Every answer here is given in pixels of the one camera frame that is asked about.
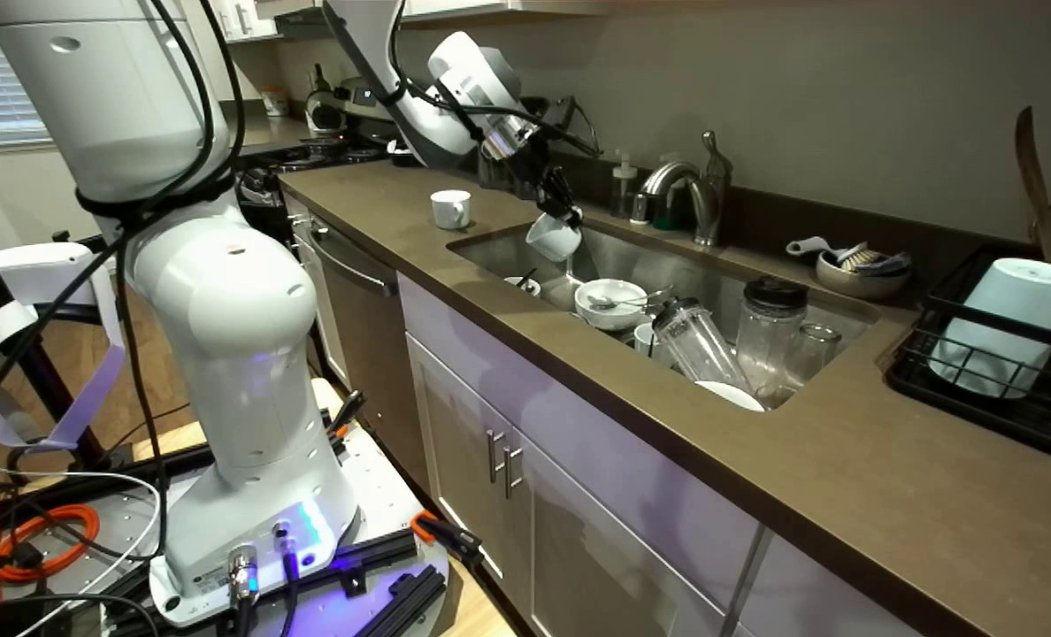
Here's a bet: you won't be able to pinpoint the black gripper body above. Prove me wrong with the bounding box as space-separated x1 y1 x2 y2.
528 149 578 210

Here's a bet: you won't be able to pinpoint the stainless steel sink basin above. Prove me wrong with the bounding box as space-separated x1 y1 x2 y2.
443 210 894 418

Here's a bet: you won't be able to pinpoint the clear soap pump bottle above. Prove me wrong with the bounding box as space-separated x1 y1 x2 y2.
608 149 643 222

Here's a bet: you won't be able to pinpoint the white bowl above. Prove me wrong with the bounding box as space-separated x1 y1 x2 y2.
571 275 650 335

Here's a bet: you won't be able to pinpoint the brushed steel faucet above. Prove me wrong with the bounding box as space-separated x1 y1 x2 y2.
637 125 737 256

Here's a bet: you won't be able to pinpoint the white upper cabinets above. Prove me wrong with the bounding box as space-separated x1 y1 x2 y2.
209 0 608 48

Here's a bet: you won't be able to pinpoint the stainless steel dishwasher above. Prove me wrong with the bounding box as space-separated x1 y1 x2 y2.
285 195 436 493

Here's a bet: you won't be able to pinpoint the silver black coffee machine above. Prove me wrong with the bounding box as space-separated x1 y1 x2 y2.
300 63 415 168

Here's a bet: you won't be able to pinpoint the white plate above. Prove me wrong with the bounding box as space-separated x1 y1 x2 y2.
695 376 772 418

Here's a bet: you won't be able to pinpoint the lavender base cabinets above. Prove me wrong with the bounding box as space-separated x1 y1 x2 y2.
393 270 942 637

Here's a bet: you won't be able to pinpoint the clear drinking glass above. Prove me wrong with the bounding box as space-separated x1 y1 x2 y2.
796 315 850 381

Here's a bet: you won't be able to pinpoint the small dish with brush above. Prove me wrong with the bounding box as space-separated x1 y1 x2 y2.
781 229 922 303

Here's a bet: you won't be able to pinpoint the orange black hand tool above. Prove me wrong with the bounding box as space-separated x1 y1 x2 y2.
408 507 490 572

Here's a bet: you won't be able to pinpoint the black metal rails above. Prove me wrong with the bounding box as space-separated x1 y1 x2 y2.
329 526 454 637

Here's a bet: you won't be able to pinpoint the wooden spatula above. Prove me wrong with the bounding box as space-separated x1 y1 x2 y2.
1008 104 1051 270

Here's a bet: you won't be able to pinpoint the black tripod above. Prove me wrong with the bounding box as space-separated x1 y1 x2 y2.
0 203 115 474

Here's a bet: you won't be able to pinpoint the thin black camera cable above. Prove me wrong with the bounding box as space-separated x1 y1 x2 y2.
316 0 552 133

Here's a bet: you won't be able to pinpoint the short silver cabinet handle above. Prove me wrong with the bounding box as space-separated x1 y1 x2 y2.
480 423 512 486
499 438 531 498

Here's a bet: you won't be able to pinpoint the white plastic frame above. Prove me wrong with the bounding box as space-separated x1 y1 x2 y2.
0 236 122 393

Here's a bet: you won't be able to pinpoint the orange cable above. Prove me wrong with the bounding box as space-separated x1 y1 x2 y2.
0 498 105 592

